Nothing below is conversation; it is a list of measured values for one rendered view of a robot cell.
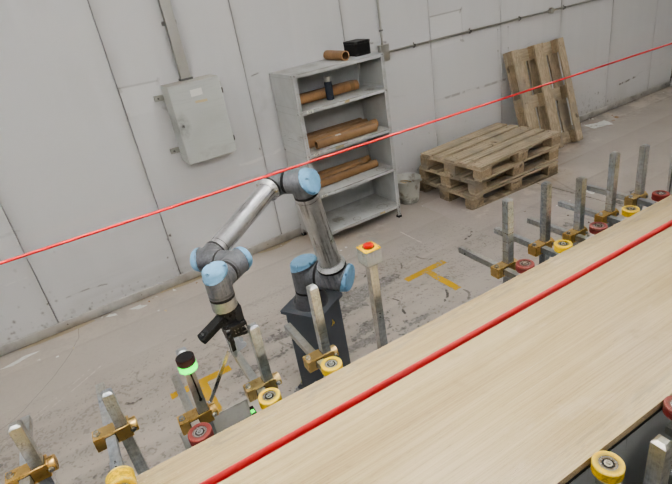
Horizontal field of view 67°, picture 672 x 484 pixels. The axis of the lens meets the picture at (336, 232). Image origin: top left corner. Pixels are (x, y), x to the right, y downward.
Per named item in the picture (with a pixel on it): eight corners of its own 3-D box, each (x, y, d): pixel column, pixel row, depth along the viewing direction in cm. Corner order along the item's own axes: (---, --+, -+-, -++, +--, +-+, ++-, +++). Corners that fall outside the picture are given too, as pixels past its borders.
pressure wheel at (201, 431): (193, 453, 171) (184, 428, 166) (216, 441, 174) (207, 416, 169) (200, 469, 164) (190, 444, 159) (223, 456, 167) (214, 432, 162)
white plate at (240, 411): (186, 451, 184) (178, 432, 180) (252, 417, 194) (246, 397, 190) (187, 452, 184) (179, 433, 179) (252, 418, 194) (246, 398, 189)
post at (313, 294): (326, 383, 207) (305, 285, 186) (333, 379, 208) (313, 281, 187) (330, 388, 204) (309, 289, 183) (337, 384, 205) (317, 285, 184)
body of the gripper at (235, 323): (250, 334, 184) (242, 307, 178) (228, 344, 180) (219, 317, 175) (242, 324, 190) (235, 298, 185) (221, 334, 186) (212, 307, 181)
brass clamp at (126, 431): (96, 441, 165) (90, 430, 163) (138, 421, 171) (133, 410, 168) (98, 454, 160) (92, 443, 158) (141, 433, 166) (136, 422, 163)
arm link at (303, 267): (302, 277, 283) (296, 250, 275) (329, 280, 275) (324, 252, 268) (289, 292, 271) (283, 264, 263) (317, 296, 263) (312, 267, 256)
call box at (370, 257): (358, 264, 198) (355, 246, 194) (373, 257, 200) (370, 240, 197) (368, 270, 192) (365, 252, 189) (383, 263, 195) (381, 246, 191)
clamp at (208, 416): (180, 427, 179) (175, 416, 177) (216, 409, 184) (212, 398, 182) (184, 437, 174) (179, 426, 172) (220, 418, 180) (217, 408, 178)
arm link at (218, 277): (233, 260, 174) (216, 275, 166) (241, 290, 180) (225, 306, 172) (211, 258, 178) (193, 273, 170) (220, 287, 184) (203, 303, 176)
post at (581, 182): (571, 261, 268) (576, 176, 247) (575, 258, 269) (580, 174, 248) (577, 263, 265) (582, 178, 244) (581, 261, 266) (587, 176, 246)
